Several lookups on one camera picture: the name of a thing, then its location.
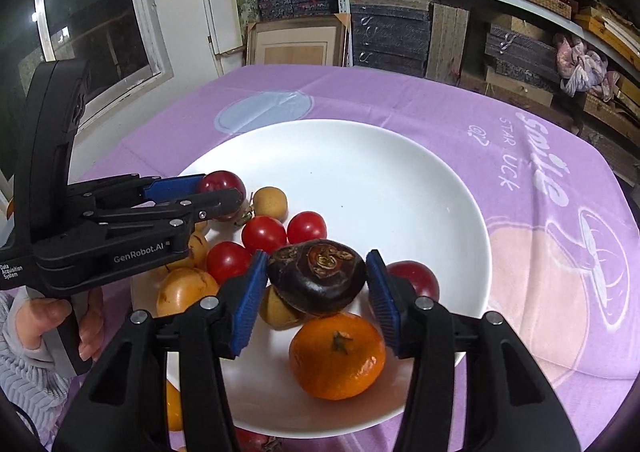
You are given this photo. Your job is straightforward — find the person's left forearm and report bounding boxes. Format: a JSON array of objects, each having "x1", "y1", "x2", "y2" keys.
[{"x1": 0, "y1": 289, "x2": 71, "y2": 448}]

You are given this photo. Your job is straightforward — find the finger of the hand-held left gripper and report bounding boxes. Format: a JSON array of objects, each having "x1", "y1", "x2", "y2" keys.
[
  {"x1": 85, "y1": 188, "x2": 246, "y2": 233},
  {"x1": 65, "y1": 173, "x2": 207, "y2": 213}
]

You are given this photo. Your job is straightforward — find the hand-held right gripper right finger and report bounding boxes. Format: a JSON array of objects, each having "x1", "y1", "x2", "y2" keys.
[{"x1": 365, "y1": 249, "x2": 573, "y2": 452}]

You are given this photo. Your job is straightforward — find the upright wooden plank box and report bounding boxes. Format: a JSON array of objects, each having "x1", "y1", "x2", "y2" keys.
[{"x1": 427, "y1": 2, "x2": 471, "y2": 80}]

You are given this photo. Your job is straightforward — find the yellow spotted fruit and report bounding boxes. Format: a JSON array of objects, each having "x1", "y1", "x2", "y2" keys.
[
  {"x1": 156, "y1": 267, "x2": 221, "y2": 318},
  {"x1": 167, "y1": 230, "x2": 210, "y2": 273}
]

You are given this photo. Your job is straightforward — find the wooden picture frame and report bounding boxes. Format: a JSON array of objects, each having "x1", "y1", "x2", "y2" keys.
[{"x1": 245, "y1": 14, "x2": 351, "y2": 68}]

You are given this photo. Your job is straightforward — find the person's left hand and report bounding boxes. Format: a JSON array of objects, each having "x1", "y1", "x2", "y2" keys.
[{"x1": 12, "y1": 287, "x2": 105, "y2": 363}]

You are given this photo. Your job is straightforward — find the stack of dark patterned boxes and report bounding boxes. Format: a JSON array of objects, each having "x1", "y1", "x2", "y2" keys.
[
  {"x1": 350, "y1": 0, "x2": 433, "y2": 75},
  {"x1": 482, "y1": 24, "x2": 563, "y2": 83}
]

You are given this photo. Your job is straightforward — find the purple printed tablecloth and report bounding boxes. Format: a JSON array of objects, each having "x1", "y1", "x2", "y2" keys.
[{"x1": 50, "y1": 64, "x2": 640, "y2": 452}]

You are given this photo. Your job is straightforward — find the dark brown water chestnut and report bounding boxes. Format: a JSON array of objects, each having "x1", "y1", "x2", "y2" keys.
[{"x1": 266, "y1": 240, "x2": 367, "y2": 318}]

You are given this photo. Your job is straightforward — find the white plate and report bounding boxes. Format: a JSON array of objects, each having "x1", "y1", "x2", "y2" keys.
[{"x1": 131, "y1": 119, "x2": 491, "y2": 433}]

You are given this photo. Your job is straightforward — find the window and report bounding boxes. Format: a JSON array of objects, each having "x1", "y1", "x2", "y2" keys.
[{"x1": 0, "y1": 0, "x2": 173, "y2": 133}]

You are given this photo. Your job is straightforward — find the tan round fruit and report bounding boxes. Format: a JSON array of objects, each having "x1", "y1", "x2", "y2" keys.
[
  {"x1": 250, "y1": 187, "x2": 288, "y2": 223},
  {"x1": 259, "y1": 284, "x2": 306, "y2": 331}
]

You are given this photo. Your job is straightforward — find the crumpled pink cloth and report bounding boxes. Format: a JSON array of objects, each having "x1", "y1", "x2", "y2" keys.
[{"x1": 554, "y1": 33, "x2": 618, "y2": 100}]

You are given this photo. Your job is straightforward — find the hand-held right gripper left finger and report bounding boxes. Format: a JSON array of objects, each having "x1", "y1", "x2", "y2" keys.
[{"x1": 52, "y1": 249, "x2": 271, "y2": 452}]

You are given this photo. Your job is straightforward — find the white door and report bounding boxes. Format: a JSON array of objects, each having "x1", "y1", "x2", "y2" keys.
[{"x1": 197, "y1": 0, "x2": 236, "y2": 78}]

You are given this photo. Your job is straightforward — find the orange mandarin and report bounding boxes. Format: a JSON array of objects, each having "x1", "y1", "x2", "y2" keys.
[
  {"x1": 165, "y1": 379, "x2": 185, "y2": 433},
  {"x1": 289, "y1": 312, "x2": 387, "y2": 401}
]

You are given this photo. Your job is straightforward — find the dark red cherry tomato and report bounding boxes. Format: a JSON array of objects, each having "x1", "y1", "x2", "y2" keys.
[{"x1": 387, "y1": 260, "x2": 441, "y2": 305}]

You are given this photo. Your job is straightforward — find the dark red fruit with stem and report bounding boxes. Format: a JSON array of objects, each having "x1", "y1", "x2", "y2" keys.
[{"x1": 235, "y1": 427, "x2": 281, "y2": 452}]

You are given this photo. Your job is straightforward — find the dark red plum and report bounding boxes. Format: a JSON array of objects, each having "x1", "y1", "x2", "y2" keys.
[{"x1": 197, "y1": 170, "x2": 247, "y2": 222}]

